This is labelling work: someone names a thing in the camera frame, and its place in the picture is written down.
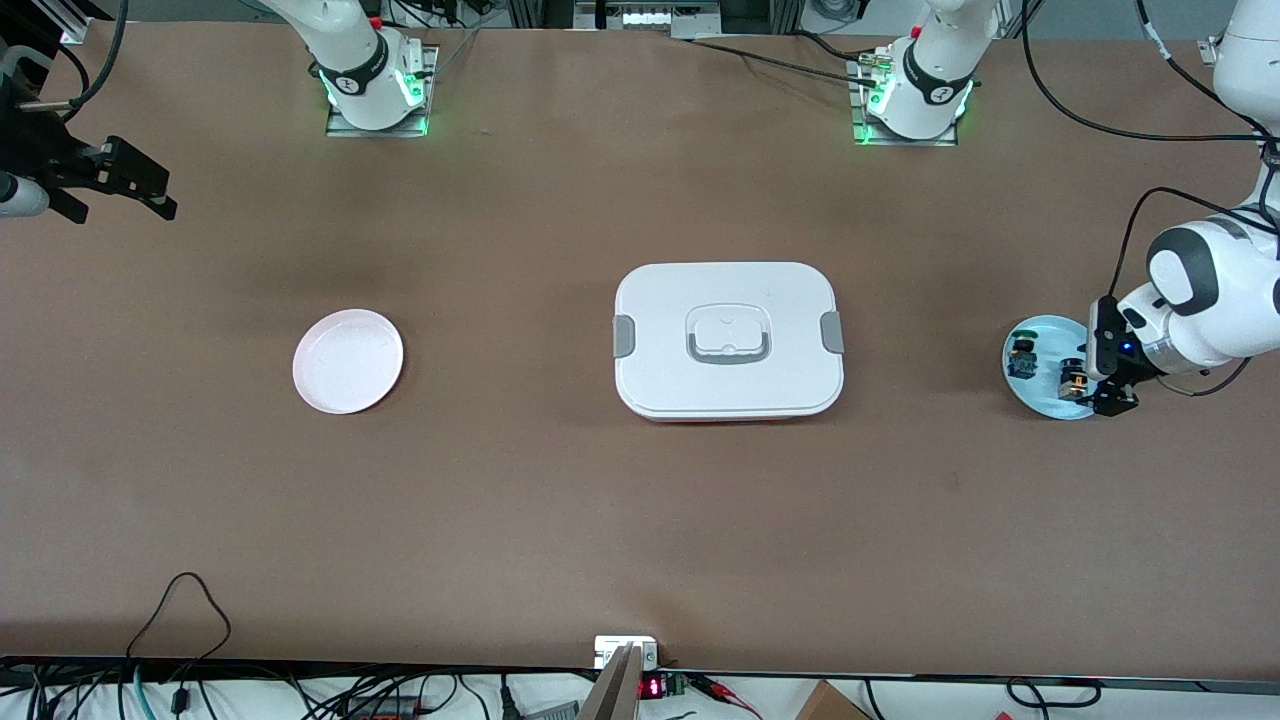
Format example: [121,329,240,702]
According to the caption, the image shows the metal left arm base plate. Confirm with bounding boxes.
[850,50,959,147]

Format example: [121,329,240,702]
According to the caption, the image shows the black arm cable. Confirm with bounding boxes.
[18,0,131,111]
[1020,0,1280,396]

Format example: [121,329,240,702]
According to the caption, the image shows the red clip leads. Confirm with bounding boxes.
[690,674,763,720]

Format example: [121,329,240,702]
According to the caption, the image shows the black base power cable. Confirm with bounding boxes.
[688,38,881,87]

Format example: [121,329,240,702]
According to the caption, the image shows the white socket block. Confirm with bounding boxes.
[594,636,660,669]

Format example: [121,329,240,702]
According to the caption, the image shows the pale pink round plate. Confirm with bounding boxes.
[292,309,405,415]

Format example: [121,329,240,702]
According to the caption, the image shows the brown cardboard box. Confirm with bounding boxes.
[795,680,873,720]

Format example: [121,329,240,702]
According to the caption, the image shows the black oval cable loop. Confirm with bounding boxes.
[1005,677,1103,709]

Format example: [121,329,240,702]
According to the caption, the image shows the aluminium profile bar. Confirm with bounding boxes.
[578,643,644,720]

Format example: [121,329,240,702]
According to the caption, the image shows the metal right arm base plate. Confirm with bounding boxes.
[325,45,439,139]

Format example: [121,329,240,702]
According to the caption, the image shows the thin black looped cable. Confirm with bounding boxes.
[125,572,233,663]

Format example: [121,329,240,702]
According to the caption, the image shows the light blue round plate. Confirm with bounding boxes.
[1002,315,1113,421]

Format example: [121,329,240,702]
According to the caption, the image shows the metal equipment box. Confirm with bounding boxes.
[575,0,723,41]

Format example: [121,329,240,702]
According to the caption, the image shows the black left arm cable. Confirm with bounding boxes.
[1020,0,1280,396]

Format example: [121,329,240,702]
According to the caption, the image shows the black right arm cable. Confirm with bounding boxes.
[18,0,131,111]

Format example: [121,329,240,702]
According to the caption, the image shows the white lunch box grey handle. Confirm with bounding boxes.
[612,262,846,424]

